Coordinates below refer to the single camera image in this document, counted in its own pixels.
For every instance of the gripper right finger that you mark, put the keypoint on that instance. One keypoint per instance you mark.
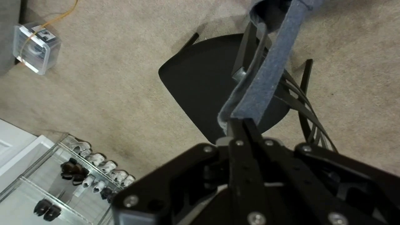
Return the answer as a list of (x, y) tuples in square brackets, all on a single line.
[(312, 187)]

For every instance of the glass shoe cabinet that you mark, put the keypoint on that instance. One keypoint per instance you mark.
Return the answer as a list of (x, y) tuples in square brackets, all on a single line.
[(34, 187)]

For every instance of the pair of black shoes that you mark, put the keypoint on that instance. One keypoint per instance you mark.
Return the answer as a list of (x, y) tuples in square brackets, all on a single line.
[(47, 210)]

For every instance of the row of white shoes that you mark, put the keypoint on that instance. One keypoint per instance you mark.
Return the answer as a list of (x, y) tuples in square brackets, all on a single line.
[(107, 167)]

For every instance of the pair of brown shoes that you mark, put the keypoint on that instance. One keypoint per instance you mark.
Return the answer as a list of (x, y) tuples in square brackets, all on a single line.
[(73, 170)]

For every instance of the clear plastic box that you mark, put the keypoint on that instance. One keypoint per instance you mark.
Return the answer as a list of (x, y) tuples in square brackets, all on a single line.
[(37, 50)]

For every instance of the blue-grey fabric cloth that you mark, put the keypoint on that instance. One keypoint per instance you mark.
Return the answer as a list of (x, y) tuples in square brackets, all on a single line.
[(268, 75)]

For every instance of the white door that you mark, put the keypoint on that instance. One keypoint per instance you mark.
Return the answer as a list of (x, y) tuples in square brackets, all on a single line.
[(15, 147)]

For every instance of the black chair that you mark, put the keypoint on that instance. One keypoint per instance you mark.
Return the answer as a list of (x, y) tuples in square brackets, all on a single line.
[(200, 81)]

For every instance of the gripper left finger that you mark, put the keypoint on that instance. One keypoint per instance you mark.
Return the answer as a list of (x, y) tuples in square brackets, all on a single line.
[(247, 175)]

